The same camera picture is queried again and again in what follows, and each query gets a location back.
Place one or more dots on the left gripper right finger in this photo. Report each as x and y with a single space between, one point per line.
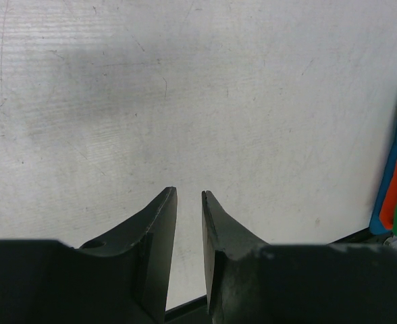
251 281

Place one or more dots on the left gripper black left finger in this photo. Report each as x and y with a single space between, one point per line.
120 276

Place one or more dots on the folded blue t shirt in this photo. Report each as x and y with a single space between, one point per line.
375 225

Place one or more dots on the folded orange t shirt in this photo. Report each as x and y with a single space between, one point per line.
388 209

